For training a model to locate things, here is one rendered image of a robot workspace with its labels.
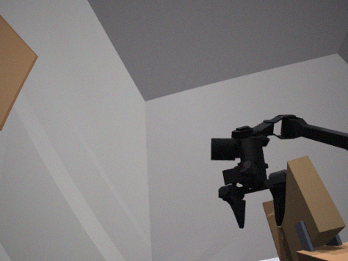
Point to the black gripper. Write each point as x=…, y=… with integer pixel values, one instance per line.
x=276, y=183

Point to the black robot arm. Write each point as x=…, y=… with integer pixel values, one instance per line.
x=249, y=141

